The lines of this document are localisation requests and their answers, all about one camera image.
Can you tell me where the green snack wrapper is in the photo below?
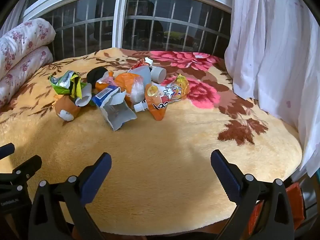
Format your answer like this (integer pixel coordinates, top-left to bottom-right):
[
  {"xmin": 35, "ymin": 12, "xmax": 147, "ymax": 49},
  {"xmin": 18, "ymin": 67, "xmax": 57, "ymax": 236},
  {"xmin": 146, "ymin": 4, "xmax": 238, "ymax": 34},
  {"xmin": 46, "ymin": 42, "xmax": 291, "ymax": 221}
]
[{"xmin": 49, "ymin": 70, "xmax": 84, "ymax": 99}]

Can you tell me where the black sock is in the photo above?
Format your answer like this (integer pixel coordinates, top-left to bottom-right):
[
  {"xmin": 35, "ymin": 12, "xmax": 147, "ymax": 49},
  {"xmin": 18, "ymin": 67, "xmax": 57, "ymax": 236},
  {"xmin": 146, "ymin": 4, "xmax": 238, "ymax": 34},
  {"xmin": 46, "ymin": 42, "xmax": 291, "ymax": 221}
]
[{"xmin": 87, "ymin": 67, "xmax": 110, "ymax": 89}]

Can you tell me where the orange pink wrapper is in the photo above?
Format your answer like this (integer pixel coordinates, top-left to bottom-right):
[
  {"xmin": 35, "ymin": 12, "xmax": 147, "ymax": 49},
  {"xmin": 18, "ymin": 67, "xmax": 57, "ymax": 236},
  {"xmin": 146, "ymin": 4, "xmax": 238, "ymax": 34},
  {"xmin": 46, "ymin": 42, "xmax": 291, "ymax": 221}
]
[{"xmin": 95, "ymin": 71, "xmax": 117, "ymax": 92}]

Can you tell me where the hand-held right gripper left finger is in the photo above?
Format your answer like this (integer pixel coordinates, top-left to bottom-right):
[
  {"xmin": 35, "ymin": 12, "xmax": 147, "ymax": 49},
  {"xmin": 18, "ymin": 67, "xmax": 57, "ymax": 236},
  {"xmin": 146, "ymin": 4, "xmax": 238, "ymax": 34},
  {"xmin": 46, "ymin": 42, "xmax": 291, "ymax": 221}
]
[{"xmin": 28, "ymin": 152, "xmax": 112, "ymax": 240}]

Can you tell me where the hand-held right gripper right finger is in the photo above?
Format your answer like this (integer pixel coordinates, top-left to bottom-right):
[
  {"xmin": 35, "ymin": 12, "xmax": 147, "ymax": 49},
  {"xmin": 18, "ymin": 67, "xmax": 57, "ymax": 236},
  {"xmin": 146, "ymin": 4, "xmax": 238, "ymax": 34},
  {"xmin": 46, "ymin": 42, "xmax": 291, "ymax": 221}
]
[{"xmin": 210, "ymin": 149, "xmax": 295, "ymax": 240}]

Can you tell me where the white curtain with pink print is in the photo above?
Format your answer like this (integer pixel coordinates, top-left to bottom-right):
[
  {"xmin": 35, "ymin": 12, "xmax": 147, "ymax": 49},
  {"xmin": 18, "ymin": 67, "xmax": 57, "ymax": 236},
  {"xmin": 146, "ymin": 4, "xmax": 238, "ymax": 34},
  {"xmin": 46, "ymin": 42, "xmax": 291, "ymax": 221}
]
[{"xmin": 224, "ymin": 0, "xmax": 320, "ymax": 178}]

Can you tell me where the white plastic cylinder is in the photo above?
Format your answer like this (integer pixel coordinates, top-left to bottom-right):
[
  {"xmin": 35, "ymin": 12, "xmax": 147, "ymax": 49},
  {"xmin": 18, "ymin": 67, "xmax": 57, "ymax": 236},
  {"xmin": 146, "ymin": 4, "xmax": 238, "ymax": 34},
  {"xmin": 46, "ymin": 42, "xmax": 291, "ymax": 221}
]
[{"xmin": 150, "ymin": 66, "xmax": 167, "ymax": 84}]

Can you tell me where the orange paper cup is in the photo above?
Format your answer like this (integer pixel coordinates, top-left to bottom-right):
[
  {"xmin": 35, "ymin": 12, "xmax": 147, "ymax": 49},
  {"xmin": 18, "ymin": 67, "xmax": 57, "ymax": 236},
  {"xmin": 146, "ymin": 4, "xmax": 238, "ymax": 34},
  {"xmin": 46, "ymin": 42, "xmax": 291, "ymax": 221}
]
[{"xmin": 55, "ymin": 96, "xmax": 81, "ymax": 122}]

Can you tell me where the red white wrapper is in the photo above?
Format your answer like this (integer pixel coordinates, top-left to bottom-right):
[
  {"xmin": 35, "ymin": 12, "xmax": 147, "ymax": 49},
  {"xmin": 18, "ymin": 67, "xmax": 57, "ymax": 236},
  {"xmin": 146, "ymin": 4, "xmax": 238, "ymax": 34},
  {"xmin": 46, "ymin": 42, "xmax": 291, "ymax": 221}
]
[{"xmin": 136, "ymin": 57, "xmax": 154, "ymax": 68}]

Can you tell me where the red-orange plastic bag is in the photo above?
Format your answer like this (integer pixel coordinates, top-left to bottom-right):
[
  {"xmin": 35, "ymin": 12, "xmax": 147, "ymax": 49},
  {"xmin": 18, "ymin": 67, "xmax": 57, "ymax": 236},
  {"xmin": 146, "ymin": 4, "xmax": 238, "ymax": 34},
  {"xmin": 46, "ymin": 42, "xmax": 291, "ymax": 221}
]
[{"xmin": 250, "ymin": 182, "xmax": 307, "ymax": 233}]

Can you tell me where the colourful snack wrapper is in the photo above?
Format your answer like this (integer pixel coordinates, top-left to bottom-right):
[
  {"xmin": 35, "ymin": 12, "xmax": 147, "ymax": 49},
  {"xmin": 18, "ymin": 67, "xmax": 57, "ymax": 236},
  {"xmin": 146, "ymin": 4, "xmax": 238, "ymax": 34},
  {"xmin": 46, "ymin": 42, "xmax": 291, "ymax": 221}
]
[{"xmin": 160, "ymin": 74, "xmax": 190, "ymax": 104}]

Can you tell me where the orange translucent plastic bag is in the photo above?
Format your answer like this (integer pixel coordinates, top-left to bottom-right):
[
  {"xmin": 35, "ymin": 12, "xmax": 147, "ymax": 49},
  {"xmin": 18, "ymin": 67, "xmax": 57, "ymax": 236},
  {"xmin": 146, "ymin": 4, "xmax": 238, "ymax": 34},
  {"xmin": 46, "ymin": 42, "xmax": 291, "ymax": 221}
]
[{"xmin": 115, "ymin": 73, "xmax": 147, "ymax": 103}]

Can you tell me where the white torn paper piece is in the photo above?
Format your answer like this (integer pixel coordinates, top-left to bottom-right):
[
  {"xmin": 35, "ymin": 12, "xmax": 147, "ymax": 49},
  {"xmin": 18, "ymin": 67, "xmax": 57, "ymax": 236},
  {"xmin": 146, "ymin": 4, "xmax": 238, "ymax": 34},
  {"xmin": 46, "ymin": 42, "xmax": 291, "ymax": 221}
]
[{"xmin": 75, "ymin": 83, "xmax": 93, "ymax": 107}]

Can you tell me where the folded floral quilt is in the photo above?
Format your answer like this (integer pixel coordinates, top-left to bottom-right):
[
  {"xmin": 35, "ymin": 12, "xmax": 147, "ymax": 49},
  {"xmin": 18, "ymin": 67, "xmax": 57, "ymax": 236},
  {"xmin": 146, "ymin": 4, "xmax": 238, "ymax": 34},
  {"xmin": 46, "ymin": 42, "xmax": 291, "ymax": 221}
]
[{"xmin": 0, "ymin": 18, "xmax": 56, "ymax": 110}]

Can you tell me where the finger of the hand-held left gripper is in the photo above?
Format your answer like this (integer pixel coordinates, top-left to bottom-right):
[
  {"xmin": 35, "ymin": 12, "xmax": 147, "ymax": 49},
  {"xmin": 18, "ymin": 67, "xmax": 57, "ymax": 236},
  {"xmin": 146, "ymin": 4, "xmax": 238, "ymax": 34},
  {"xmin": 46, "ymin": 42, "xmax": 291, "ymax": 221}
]
[
  {"xmin": 0, "ymin": 154, "xmax": 42, "ymax": 193},
  {"xmin": 0, "ymin": 142, "xmax": 15, "ymax": 160}
]

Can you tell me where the orange spout pouch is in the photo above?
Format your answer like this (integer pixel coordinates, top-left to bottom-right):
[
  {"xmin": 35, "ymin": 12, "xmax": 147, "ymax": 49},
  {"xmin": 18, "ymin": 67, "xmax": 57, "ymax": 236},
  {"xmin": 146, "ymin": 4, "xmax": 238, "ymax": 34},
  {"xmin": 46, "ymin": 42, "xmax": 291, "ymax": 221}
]
[{"xmin": 134, "ymin": 84, "xmax": 168, "ymax": 122}]

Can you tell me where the white window frame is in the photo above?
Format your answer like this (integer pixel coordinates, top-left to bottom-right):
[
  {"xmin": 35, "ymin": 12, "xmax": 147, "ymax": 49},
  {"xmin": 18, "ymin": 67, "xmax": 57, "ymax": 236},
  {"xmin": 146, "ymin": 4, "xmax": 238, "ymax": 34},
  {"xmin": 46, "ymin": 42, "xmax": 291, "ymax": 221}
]
[{"xmin": 22, "ymin": 0, "xmax": 235, "ymax": 52}]

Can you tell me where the blue white torn package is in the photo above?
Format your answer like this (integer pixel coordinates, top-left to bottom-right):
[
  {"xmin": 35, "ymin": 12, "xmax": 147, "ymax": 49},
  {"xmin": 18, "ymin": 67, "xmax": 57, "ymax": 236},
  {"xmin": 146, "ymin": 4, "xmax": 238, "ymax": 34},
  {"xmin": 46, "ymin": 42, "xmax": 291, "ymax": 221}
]
[{"xmin": 91, "ymin": 86, "xmax": 138, "ymax": 132}]

